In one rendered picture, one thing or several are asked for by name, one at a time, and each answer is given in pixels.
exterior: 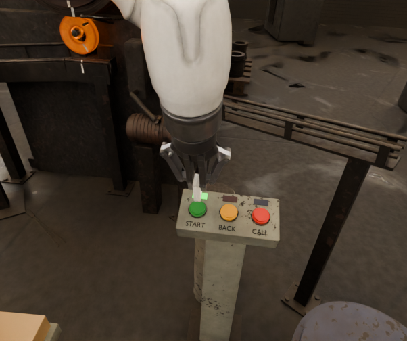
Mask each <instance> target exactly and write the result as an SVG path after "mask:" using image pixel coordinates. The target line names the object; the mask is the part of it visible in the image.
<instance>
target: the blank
mask: <svg viewBox="0 0 407 341"><path fill-rule="evenodd" d="M85 22H88V23H89V24H88V25H86V26H83V25H82V24H83V23H85ZM75 26H78V27H80V28H82V29H83V30H84V32H85V35H86V39H85V41H79V40H78V39H77V38H75V37H73V36H72V33H71V29H72V28H73V27H75ZM59 31H60V34H61V37H62V40H63V42H64V43H65V44H66V46H67V47H68V48H69V49H71V50H72V51H73V52H76V53H79V54H88V53H90V52H92V51H93V50H95V49H96V47H97V46H98V43H99V33H98V30H97V27H96V25H95V24H94V23H93V21H92V20H90V19H86V18H81V17H68V16H65V17H64V18H63V19H62V21H61V23H60V27H59Z"/></svg>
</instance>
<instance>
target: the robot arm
mask: <svg viewBox="0 0 407 341"><path fill-rule="evenodd" d="M111 1H113V2H114V3H115V4H116V5H117V7H118V8H119V10H120V11H121V13H122V15H123V17H124V19H126V20H128V21H129V22H131V23H133V24H134V25H135V26H137V27H139V28H140V29H141V38H142V42H143V49H144V53H145V59H146V62H147V68H148V72H149V75H150V79H151V82H152V85H153V88H154V89H155V92H156V93H157V94H158V96H159V99H160V106H161V109H162V114H163V118H164V124H165V127H166V129H167V131H168V132H169V133H170V134H171V138H172V140H171V143H167V142H162V146H161V148H160V153H159V155H160V156H161V157H162V158H164V159H165V160H166V161H167V163H168V165H169V166H170V168H171V169H172V172H173V173H174V175H175V176H176V178H177V179H178V181H180V182H183V181H186V182H187V184H188V189H189V190H193V198H194V201H195V202H196V201H198V202H201V195H202V192H203V191H206V187H207V183H209V184H210V185H213V184H215V182H216V180H217V178H218V176H219V174H220V172H221V170H222V168H223V166H224V165H225V164H227V163H228V162H229V161H230V157H231V149H230V148H229V147H226V148H224V149H222V148H221V147H219V143H218V142H217V140H216V135H217V130H218V129H219V128H220V125H221V122H222V105H223V93H224V90H225V88H226V85H227V83H228V79H229V72H230V67H231V49H232V24H231V14H230V9H229V3H228V0H111ZM216 154H217V157H216V161H215V163H214V165H213V167H212V170H211V171H210V174H207V161H208V160H209V159H210V158H212V157H213V156H215V155H216ZM178 155H179V156H180V157H181V158H182V159H183V161H184V166H185V168H184V166H183V165H182V163H181V161H180V159H179V157H178ZM193 162H198V167H199V174H196V173H195V171H194V163H193Z"/></svg>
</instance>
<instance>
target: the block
mask: <svg viewBox="0 0 407 341"><path fill-rule="evenodd" d="M124 50H125V57H126V68H127V74H128V86H129V91H130V92H131V91H134V90H135V89H137V90H139V93H138V94H136V96H137V97H138V98H139V99H147V98H148V97H149V95H150V94H151V92H152V90H151V79H150V75H149V72H148V68H147V62H146V59H145V53H144V49H143V42H142V39H138V38H131V39H129V40H128V41H127V42H125V43H124Z"/></svg>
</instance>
